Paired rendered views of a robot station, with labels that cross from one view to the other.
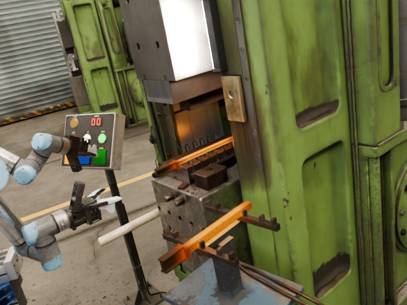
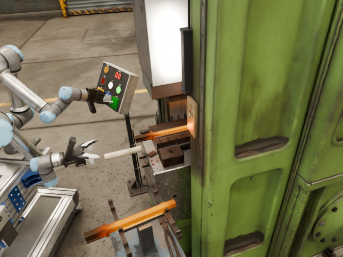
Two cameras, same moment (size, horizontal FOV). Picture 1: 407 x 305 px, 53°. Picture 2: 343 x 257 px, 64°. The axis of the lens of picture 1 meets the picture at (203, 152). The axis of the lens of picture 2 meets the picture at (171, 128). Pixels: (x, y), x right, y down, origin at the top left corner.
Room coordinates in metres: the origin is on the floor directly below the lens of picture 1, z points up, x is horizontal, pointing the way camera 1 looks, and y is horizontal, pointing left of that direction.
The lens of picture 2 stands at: (0.51, -0.40, 1.94)
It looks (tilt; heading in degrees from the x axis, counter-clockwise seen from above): 36 degrees down; 20
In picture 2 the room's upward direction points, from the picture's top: 3 degrees counter-clockwise
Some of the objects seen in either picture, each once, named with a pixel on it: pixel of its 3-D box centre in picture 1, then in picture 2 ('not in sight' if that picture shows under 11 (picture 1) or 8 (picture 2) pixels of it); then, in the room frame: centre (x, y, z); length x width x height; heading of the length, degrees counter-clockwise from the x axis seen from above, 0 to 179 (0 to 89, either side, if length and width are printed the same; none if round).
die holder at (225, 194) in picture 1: (229, 206); (191, 168); (1.76, -0.07, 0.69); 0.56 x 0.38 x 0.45; 125
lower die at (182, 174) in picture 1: (211, 154); (186, 130); (1.80, -0.03, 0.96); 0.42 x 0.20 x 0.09; 125
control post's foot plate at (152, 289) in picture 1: (143, 293); (138, 182); (2.09, 0.52, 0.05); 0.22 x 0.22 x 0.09; 35
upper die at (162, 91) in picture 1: (197, 78); (185, 75); (1.80, -0.03, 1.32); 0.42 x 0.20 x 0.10; 125
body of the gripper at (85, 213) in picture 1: (82, 212); (73, 157); (1.40, 0.49, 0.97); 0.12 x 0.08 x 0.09; 125
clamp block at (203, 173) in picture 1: (211, 176); (171, 156); (1.56, -0.01, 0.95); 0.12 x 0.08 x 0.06; 125
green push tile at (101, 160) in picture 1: (100, 157); (115, 103); (1.93, 0.50, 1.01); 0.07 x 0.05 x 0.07; 60
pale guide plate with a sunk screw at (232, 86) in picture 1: (234, 98); (192, 117); (1.49, -0.15, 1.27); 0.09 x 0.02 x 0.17; 35
